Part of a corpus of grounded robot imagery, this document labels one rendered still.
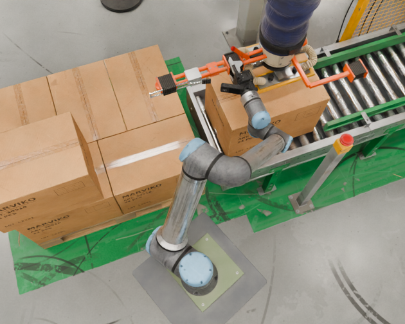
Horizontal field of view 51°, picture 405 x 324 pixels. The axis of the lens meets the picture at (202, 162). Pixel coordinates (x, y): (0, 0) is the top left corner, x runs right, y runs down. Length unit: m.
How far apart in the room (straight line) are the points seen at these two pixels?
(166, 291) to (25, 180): 0.91
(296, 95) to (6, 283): 2.27
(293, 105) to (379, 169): 1.28
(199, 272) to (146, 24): 2.59
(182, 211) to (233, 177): 0.32
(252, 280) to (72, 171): 1.08
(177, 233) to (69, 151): 0.78
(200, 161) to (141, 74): 1.52
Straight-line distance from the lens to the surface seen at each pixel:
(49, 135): 2.41
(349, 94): 3.06
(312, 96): 2.48
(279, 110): 2.39
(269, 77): 2.24
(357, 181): 3.40
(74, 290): 3.10
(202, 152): 1.57
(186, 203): 1.74
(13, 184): 2.35
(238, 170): 1.57
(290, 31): 2.02
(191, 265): 1.96
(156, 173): 2.63
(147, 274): 2.26
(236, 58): 2.17
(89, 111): 2.90
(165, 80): 2.08
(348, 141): 2.29
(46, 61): 3.92
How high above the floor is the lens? 2.97
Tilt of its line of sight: 67 degrees down
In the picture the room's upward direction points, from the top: 2 degrees clockwise
